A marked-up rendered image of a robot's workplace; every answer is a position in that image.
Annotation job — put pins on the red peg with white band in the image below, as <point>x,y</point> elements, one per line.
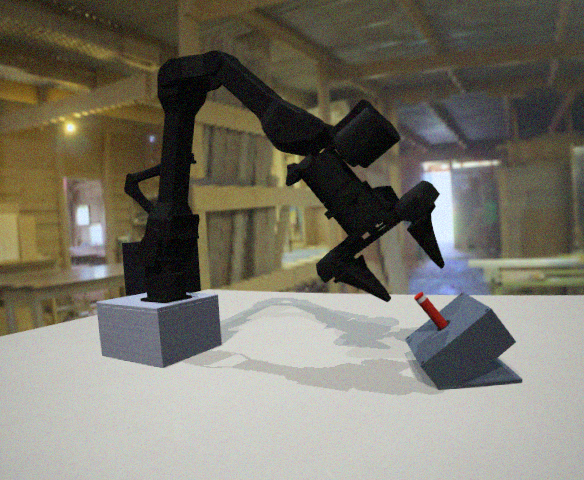
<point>430,310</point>

